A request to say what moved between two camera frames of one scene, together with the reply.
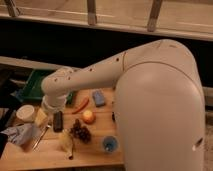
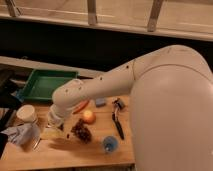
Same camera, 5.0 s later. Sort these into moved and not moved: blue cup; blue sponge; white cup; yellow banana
Moved: yellow banana
Not moved: blue sponge; white cup; blue cup
